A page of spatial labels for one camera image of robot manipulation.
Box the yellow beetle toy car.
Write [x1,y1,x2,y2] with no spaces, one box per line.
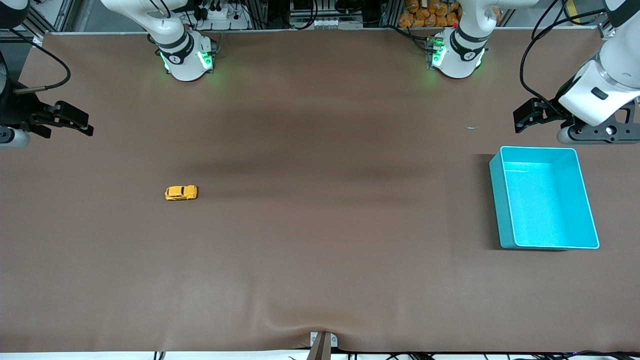
[164,185,199,201]

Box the white power strip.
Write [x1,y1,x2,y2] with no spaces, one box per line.
[197,0,251,31]

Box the orange snack pile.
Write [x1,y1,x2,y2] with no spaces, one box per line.
[398,0,463,28]

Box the brown strap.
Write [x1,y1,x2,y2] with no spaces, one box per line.
[306,332,332,360]

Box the grey electronics box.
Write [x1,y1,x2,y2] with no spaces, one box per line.
[289,0,365,30]

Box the turquoise plastic bin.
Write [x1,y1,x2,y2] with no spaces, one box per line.
[489,145,600,250]

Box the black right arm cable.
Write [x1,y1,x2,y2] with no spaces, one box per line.
[9,27,72,96]

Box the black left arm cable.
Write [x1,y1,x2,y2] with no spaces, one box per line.
[520,0,611,121]

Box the brown table mat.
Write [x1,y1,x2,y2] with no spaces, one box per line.
[0,27,640,353]

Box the metal table edge bracket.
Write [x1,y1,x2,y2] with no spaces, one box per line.
[310,331,339,348]

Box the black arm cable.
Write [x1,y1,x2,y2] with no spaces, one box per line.
[520,0,611,121]
[9,27,72,96]

